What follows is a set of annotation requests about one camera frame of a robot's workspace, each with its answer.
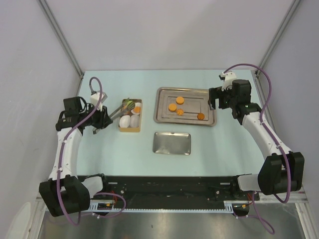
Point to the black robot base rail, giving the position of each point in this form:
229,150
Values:
174,193

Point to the green sandwich cookie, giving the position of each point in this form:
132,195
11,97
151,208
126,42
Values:
130,105

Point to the aluminium frame post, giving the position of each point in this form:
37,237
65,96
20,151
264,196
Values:
60,36
288,17

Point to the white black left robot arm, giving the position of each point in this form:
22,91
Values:
63,192

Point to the gold cookie tin box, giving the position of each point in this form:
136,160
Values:
129,129

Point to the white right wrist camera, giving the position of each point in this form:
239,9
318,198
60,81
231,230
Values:
227,79

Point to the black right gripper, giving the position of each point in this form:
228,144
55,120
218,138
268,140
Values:
215,93

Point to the orange swirl flower cookie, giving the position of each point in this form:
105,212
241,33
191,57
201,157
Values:
179,112

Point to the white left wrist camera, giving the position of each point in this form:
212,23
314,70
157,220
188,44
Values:
97,99

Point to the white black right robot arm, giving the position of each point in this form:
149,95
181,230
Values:
282,170

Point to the large steel baking tray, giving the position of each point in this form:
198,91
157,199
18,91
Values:
195,102

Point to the aluminium frame post right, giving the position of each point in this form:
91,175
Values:
288,17

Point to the aluminium frame post left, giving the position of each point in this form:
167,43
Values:
60,36

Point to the small steel tin lid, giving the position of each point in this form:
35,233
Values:
172,143

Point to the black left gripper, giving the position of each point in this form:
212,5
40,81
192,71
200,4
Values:
103,119

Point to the steel tongs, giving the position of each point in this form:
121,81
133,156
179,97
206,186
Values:
117,112

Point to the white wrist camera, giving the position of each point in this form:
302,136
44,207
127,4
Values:
227,79
97,99

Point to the orange chocolate chip cookie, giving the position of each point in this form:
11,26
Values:
200,116

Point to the white paper cupcake liner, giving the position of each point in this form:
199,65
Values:
125,121
137,104
134,121

